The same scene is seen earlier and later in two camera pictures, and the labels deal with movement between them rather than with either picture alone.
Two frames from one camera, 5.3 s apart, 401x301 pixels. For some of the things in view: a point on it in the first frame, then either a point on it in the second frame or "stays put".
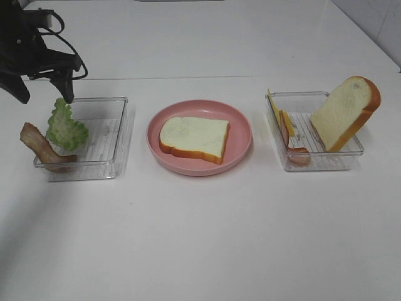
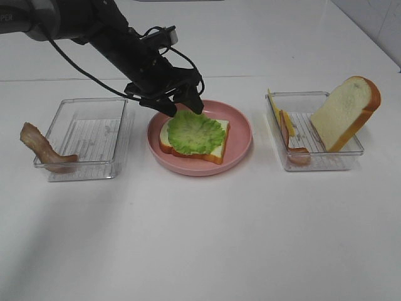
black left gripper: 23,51 -> 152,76
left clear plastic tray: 103,119 stays put
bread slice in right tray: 346,112 stays put
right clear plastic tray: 299,106 stays put
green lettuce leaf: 63,131 -> 193,133
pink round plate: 239,142 stays put
